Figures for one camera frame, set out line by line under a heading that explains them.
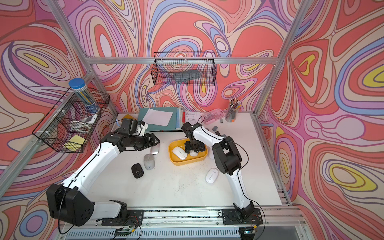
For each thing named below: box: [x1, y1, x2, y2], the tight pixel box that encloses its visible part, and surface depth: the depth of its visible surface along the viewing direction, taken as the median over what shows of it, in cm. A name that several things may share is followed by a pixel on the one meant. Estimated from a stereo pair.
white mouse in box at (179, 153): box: [172, 146, 188, 160], surface depth 95 cm
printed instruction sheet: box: [185, 111, 201, 126], surface depth 121 cm
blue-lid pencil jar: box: [68, 78, 100, 115], surface depth 76 cm
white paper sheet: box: [142, 108, 173, 127], surface depth 118 cm
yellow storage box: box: [168, 138, 208, 166], surface depth 95 cm
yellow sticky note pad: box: [62, 134, 86, 152], surface depth 68 cm
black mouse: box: [131, 163, 144, 179], surface depth 90 cm
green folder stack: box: [138, 107, 183, 132], surface depth 118 cm
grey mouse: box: [143, 153, 156, 171], surface depth 92 cm
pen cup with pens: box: [225, 98, 242, 123], surface depth 110 cm
